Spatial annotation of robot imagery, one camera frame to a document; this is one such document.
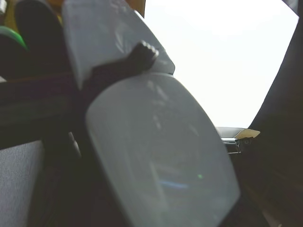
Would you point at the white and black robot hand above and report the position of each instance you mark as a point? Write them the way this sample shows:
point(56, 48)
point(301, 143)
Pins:
point(154, 142)

